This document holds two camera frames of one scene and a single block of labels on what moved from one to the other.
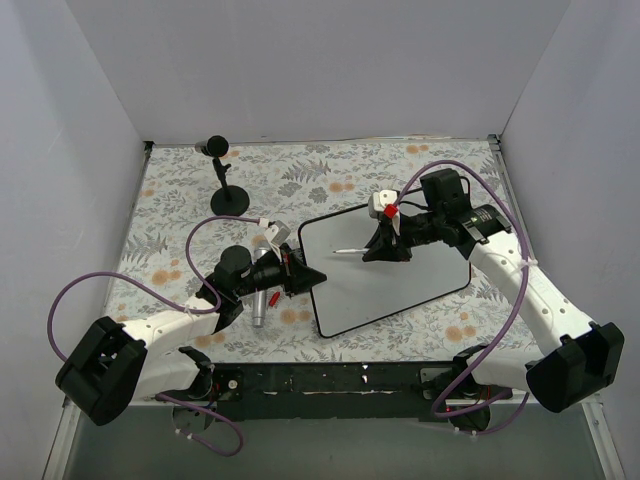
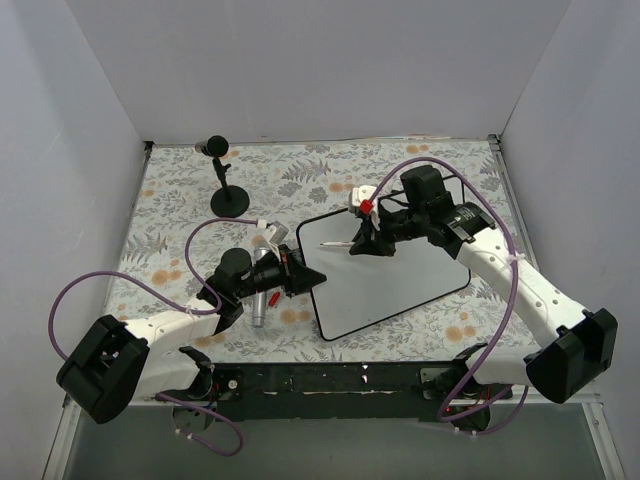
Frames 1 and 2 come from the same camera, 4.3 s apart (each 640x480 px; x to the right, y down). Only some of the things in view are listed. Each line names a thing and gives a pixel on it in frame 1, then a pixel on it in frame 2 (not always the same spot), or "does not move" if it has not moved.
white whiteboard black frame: [358, 291] does not move
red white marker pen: [350, 251] -> [342, 243]
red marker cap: [274, 298] does not move
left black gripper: [290, 270] does not move
